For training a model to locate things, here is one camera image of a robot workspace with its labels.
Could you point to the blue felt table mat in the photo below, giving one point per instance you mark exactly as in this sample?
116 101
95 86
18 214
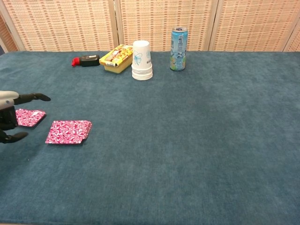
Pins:
175 140

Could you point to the light blue drink can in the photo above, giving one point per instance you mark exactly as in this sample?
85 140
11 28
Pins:
178 50

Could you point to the woven bamboo screen panel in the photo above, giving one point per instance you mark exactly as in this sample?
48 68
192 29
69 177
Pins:
61 23
255 23
294 39
164 18
7 37

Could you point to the yellow snack box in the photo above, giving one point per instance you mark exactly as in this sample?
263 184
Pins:
116 59

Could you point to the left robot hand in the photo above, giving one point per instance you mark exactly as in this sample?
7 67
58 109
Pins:
7 117

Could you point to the white paper cup stack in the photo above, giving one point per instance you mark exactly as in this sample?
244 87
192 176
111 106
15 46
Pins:
141 61

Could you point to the black bottle red cap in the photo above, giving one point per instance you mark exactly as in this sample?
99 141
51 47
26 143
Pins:
89 61

